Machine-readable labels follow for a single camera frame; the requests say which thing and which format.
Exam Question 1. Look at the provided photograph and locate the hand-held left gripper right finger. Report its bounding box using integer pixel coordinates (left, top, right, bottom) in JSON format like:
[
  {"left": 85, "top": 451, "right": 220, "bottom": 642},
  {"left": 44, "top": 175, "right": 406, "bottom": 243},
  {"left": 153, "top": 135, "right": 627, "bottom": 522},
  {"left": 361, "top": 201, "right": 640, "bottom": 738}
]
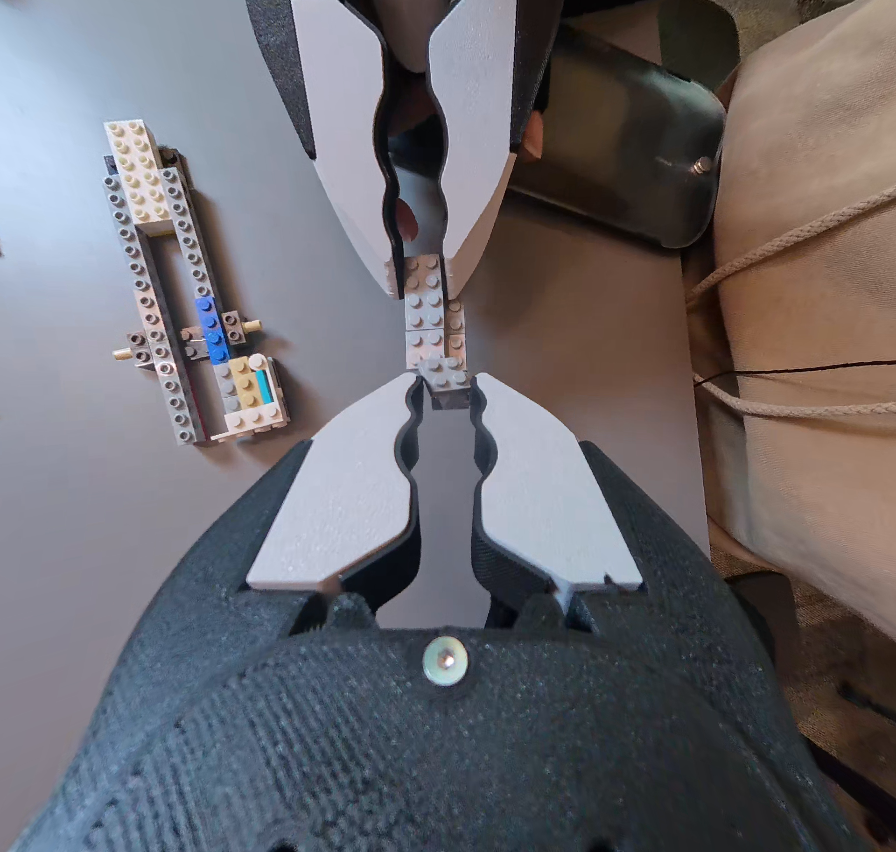
[{"left": 469, "top": 372, "right": 645, "bottom": 599}]

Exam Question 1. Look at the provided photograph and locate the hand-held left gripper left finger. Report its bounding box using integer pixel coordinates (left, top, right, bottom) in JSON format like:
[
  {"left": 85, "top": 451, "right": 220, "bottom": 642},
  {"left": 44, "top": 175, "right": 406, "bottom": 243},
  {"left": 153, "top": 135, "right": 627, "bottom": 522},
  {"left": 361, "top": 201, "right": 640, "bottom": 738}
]
[{"left": 245, "top": 372, "right": 427, "bottom": 595}]

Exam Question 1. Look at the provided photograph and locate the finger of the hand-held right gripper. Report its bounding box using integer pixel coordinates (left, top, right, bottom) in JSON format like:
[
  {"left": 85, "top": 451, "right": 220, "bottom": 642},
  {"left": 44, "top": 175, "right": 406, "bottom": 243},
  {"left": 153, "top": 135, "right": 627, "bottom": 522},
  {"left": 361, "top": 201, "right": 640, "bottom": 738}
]
[
  {"left": 289, "top": 0, "right": 408, "bottom": 301},
  {"left": 427, "top": 0, "right": 520, "bottom": 298}
]

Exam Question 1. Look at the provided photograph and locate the dark grey lego brick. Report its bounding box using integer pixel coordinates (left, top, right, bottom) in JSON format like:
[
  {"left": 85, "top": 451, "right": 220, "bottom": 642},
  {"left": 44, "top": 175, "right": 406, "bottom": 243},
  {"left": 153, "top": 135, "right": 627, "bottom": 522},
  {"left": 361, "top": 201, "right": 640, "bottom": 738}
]
[{"left": 419, "top": 357, "right": 471, "bottom": 413}]

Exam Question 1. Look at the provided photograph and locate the grey lego plate assembly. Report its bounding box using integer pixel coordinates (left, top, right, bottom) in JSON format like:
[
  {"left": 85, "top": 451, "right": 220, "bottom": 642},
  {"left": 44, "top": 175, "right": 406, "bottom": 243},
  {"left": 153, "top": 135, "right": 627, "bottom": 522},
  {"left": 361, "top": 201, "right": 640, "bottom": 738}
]
[{"left": 405, "top": 253, "right": 468, "bottom": 377}]

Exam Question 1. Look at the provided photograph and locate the lego vehicle chassis build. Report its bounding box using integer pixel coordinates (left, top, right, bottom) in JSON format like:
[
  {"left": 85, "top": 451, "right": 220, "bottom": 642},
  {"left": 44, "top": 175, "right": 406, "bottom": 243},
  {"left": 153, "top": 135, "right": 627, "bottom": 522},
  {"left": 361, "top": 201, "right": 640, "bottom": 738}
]
[{"left": 104, "top": 119, "right": 291, "bottom": 445}]

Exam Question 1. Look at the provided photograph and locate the person's right hand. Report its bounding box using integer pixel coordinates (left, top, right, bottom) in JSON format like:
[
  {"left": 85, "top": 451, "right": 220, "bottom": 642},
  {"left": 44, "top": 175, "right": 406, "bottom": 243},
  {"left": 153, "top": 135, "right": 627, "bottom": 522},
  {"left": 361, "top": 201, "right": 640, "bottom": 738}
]
[{"left": 396, "top": 108, "right": 546, "bottom": 244}]

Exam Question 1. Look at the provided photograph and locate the thin black cable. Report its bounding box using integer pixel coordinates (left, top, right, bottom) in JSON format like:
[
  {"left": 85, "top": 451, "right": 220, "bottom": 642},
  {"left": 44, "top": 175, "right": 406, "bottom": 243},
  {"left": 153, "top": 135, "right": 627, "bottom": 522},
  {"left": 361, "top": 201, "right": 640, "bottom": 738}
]
[{"left": 692, "top": 358, "right": 896, "bottom": 385}]

